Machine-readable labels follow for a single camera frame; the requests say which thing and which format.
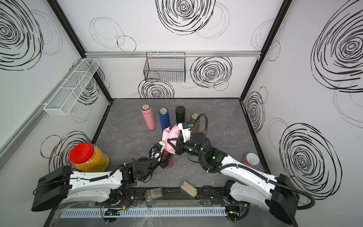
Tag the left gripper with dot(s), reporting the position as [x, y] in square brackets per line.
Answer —
[166, 161]

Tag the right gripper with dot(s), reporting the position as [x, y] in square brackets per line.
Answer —
[179, 147]

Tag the pink microfiber cloth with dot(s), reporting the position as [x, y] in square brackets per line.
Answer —
[169, 138]

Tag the red thermos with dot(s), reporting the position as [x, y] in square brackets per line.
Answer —
[167, 160]

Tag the blue thermos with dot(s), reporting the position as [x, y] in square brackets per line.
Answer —
[164, 118]

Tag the pink thermos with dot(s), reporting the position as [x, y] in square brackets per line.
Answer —
[148, 116]

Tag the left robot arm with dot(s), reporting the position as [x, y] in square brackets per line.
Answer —
[65, 185]

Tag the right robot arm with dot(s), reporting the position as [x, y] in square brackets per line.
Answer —
[274, 193]

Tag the gold thermos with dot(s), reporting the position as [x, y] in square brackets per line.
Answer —
[194, 122]

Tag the black thermos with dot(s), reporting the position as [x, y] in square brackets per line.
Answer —
[180, 113]

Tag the green scouring pad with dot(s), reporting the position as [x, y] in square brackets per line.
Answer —
[153, 194]

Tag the beige sponge block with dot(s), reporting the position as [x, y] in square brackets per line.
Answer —
[189, 189]

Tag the red lid snack jar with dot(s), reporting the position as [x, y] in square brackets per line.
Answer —
[89, 158]

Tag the white lid can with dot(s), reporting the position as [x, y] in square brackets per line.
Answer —
[252, 160]

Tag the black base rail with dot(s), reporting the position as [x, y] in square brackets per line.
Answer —
[206, 196]

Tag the white cable duct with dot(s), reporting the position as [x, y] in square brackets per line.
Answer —
[145, 212]

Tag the black wire basket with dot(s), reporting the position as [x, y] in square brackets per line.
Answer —
[165, 66]

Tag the white wire shelf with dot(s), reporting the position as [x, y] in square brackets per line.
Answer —
[79, 86]

